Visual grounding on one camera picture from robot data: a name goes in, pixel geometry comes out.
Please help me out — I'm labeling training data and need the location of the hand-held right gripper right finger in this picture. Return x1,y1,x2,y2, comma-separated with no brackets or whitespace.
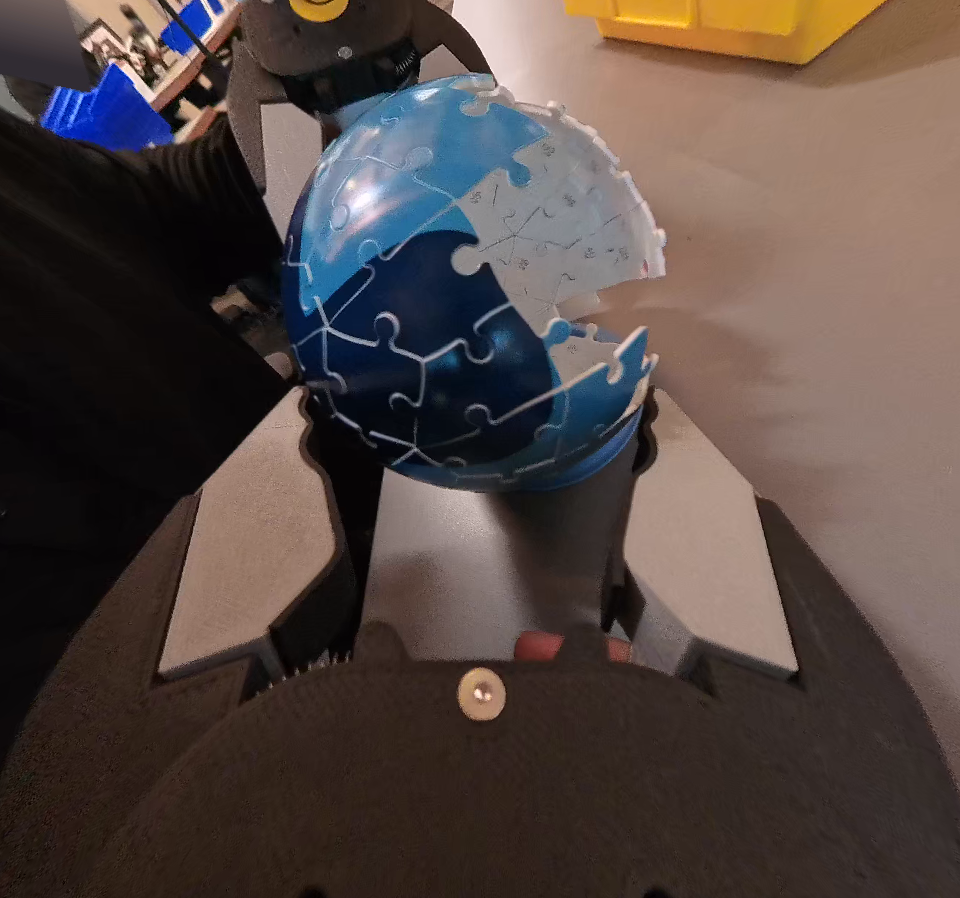
618,387,799,678

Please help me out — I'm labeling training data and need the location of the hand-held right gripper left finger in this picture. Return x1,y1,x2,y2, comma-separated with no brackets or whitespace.
154,387,346,680

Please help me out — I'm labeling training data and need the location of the blue storage bin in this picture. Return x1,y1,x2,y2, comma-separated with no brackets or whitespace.
41,62,175,149
161,0,228,52

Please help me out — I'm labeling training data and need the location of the blue puzzle ball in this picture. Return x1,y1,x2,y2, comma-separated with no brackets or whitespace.
281,73,669,496

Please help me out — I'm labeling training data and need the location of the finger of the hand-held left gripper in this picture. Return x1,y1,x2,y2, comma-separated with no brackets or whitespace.
258,98,327,196

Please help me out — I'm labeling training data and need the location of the person's right hand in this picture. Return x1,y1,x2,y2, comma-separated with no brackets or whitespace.
516,632,633,665

